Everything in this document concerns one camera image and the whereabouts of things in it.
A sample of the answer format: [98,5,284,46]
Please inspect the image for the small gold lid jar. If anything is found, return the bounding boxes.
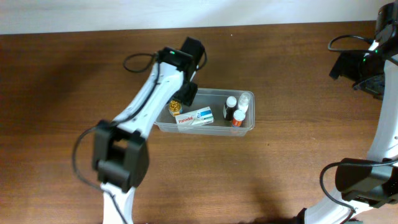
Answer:
[169,100,183,117]

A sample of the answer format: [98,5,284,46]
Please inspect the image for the white medicine box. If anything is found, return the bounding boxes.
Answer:
[175,106,214,128]

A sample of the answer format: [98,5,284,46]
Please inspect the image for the dark bottle white cap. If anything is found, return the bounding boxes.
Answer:
[223,96,237,121]

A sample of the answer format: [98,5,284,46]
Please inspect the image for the orange tube white cap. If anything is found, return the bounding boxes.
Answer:
[231,110,246,134]

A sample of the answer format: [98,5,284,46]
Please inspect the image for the clear white dropper bottle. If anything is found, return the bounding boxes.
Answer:
[238,92,251,113]

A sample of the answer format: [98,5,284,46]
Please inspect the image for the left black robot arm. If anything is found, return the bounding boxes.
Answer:
[91,37,207,223]

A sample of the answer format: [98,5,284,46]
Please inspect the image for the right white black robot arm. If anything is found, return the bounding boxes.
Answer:
[291,1,397,223]

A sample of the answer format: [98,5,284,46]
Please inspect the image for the clear plastic container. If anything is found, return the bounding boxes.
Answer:
[155,88,255,136]

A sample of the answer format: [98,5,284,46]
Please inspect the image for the left black camera cable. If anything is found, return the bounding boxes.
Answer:
[72,51,208,224]

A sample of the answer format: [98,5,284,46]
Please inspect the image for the black camera cable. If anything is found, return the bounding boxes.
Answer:
[319,34,398,224]
[72,51,208,224]

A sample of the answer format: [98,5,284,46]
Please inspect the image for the right black camera cable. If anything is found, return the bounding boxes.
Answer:
[319,34,398,224]

